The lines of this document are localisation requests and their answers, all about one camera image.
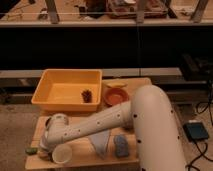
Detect green chili pepper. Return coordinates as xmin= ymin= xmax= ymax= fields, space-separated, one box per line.
xmin=25 ymin=147 xmax=38 ymax=155

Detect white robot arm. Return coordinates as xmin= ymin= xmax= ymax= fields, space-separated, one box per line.
xmin=39 ymin=85 xmax=186 ymax=171

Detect yellow plastic tray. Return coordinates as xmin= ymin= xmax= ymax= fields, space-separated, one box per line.
xmin=31 ymin=69 xmax=102 ymax=112

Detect white bowl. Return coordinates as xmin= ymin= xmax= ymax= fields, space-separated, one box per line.
xmin=52 ymin=144 xmax=72 ymax=164

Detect grey triangular cloth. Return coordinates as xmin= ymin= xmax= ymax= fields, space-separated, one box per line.
xmin=89 ymin=130 xmax=110 ymax=159

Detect brown pine cone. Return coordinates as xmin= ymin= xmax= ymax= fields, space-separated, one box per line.
xmin=81 ymin=89 xmax=92 ymax=103

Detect blue sponge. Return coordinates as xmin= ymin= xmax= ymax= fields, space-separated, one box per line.
xmin=114 ymin=135 xmax=129 ymax=158

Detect orange clay plate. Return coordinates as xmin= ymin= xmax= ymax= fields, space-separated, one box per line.
xmin=103 ymin=88 xmax=129 ymax=106

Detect yellow banana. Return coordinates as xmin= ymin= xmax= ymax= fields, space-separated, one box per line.
xmin=106 ymin=82 xmax=127 ymax=88

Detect black box on floor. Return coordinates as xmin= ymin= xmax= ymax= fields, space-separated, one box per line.
xmin=183 ymin=122 xmax=209 ymax=142

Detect black floor cable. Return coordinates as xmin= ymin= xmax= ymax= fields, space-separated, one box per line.
xmin=186 ymin=99 xmax=213 ymax=171

